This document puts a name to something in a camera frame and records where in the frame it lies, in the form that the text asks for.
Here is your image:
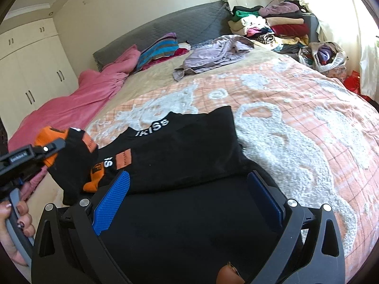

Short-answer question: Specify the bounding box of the red bag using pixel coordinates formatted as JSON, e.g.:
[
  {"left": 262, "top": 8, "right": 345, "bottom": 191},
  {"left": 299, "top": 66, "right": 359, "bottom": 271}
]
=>
[{"left": 343, "top": 70, "right": 369, "bottom": 96}]

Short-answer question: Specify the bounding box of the person's left hand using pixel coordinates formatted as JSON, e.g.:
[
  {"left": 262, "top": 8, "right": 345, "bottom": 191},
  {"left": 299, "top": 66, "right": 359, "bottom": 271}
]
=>
[{"left": 0, "top": 197, "right": 36, "bottom": 267}]

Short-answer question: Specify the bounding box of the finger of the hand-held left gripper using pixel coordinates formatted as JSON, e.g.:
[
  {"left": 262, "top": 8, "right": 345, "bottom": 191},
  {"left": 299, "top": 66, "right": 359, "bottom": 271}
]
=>
[{"left": 30, "top": 138, "right": 66, "bottom": 159}]

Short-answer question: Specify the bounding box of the pink blanket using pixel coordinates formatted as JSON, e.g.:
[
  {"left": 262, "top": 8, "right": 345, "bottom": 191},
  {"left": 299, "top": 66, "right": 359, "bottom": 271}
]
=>
[{"left": 7, "top": 44, "right": 141, "bottom": 199}]

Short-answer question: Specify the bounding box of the cream wardrobe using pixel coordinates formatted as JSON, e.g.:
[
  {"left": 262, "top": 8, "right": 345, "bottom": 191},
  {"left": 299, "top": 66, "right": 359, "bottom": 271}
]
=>
[{"left": 0, "top": 18, "right": 79, "bottom": 119}]

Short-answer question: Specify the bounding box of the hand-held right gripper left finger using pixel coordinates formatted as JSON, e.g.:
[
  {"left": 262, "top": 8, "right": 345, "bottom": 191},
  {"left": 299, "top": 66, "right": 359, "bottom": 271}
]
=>
[{"left": 31, "top": 170, "right": 132, "bottom": 284}]

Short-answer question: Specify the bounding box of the black garment with orange trim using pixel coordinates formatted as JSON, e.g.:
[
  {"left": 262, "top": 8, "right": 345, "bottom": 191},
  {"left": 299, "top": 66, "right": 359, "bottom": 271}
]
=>
[{"left": 34, "top": 106, "right": 297, "bottom": 284}]

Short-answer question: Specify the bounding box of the dark red cloth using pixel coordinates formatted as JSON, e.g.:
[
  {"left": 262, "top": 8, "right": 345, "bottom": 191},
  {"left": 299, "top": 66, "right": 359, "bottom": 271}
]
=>
[{"left": 175, "top": 43, "right": 193, "bottom": 57}]

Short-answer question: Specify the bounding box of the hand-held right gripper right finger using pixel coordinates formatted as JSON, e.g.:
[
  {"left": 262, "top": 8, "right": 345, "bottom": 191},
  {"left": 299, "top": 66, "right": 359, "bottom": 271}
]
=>
[{"left": 246, "top": 170, "right": 345, "bottom": 284}]

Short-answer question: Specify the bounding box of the striped blue and brown cloth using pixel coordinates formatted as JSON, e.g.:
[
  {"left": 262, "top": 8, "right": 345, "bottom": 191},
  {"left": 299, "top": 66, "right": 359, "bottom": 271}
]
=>
[{"left": 133, "top": 32, "right": 180, "bottom": 73}]

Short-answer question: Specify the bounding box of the person's right hand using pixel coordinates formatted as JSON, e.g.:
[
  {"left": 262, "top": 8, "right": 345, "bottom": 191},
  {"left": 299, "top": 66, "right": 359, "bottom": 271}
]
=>
[{"left": 216, "top": 262, "right": 245, "bottom": 284}]

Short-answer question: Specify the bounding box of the lilac crumpled cloth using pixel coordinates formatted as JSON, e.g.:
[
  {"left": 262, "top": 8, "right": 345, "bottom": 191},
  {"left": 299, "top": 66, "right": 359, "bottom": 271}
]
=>
[{"left": 173, "top": 35, "right": 255, "bottom": 82}]

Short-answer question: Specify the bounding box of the grey quilted headboard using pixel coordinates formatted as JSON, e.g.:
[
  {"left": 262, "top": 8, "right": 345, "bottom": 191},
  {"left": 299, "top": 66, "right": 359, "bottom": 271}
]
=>
[{"left": 93, "top": 0, "right": 234, "bottom": 71}]

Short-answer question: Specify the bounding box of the orange and white patterned blanket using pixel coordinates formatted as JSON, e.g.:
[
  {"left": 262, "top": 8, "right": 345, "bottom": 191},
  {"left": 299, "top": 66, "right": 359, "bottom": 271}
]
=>
[{"left": 83, "top": 49, "right": 379, "bottom": 283}]

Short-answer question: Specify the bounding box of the pale curtain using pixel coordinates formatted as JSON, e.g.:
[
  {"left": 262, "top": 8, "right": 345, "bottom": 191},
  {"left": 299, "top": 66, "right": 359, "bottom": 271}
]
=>
[{"left": 292, "top": 0, "right": 379, "bottom": 101}]

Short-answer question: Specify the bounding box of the pile of mixed clothes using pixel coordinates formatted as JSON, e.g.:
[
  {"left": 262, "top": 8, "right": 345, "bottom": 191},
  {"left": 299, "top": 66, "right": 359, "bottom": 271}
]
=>
[{"left": 227, "top": 1, "right": 320, "bottom": 54}]

